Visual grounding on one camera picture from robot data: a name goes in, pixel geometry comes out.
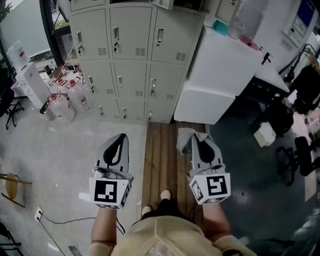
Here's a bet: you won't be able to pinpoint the yellow round stool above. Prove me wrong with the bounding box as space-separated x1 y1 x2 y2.
0 172 33 209

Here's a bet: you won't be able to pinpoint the pink item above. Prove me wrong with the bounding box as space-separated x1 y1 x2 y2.
239 36 262 52

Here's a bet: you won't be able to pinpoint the brown cardboard box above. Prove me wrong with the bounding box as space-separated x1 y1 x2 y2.
51 65 66 79

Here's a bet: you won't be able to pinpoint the person's right forearm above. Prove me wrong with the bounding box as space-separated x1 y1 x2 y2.
201 201 231 242

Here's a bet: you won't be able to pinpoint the clear dispenser water bottle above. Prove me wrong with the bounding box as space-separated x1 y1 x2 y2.
6 39 31 73

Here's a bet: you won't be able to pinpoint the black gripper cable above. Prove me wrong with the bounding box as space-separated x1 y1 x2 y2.
116 217 126 236

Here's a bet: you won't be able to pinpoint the clear water jug red cap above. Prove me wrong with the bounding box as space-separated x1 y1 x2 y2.
53 76 68 95
47 92 76 125
65 78 91 113

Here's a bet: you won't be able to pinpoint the white machine with blue screen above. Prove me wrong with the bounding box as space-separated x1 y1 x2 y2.
281 0 317 47

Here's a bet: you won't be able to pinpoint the low white foam box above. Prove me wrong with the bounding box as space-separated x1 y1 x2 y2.
173 81 236 125

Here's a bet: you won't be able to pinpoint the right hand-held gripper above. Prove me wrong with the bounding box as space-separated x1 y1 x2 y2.
186 134 231 205

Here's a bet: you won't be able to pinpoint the teal plastic container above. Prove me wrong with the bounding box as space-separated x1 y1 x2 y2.
212 19 230 36

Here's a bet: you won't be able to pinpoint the black office chair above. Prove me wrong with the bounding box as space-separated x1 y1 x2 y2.
0 66 26 131
276 136 320 187

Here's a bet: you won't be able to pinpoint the black clamp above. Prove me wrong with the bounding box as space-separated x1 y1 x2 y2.
261 51 273 65

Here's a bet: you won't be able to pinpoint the beige metal locker door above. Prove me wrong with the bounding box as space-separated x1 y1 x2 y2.
150 7 203 66

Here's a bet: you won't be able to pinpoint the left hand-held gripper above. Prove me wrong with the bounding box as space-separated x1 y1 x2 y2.
78 133 135 210

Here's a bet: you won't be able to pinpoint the white table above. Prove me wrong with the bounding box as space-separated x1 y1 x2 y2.
253 63 291 95

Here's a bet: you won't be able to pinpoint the brown wooden slat platform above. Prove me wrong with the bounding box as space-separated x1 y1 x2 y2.
141 121 210 226

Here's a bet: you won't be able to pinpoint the person's cream sweater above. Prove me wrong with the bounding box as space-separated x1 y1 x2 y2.
87 214 258 256

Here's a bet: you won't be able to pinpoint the person's black trousers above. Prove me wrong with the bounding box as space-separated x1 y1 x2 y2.
149 198 187 221

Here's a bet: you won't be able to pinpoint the white water dispenser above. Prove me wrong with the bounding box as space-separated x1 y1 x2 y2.
14 61 52 109

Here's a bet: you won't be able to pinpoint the grey metal locker cabinet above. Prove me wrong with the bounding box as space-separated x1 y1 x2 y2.
67 0 242 125

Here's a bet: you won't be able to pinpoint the black floor cable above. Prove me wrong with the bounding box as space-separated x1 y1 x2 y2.
36 211 97 256

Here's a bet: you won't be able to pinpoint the person's left forearm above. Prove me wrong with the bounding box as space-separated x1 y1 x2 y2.
91 206 118 247

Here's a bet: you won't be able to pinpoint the black bag on chair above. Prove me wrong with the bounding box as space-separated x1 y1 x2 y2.
292 64 320 115

